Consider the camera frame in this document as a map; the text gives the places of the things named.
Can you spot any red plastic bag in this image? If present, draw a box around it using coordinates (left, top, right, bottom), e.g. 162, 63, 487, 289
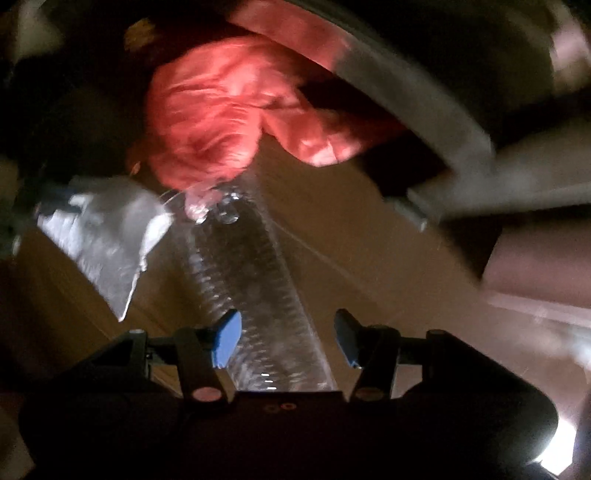
141, 9, 370, 223

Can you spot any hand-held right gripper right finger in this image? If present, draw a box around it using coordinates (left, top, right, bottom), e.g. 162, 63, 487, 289
334, 308, 468, 403

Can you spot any clear plastic bottle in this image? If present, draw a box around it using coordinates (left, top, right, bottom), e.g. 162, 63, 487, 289
184, 178, 339, 394

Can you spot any silver foil packet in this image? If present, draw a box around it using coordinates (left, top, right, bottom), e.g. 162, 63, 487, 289
33, 176, 177, 324

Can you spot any grey metal curved frame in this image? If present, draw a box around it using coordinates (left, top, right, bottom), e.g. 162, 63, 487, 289
231, 0, 591, 234

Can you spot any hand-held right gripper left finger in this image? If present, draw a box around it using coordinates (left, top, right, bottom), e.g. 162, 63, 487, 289
88, 308, 244, 408

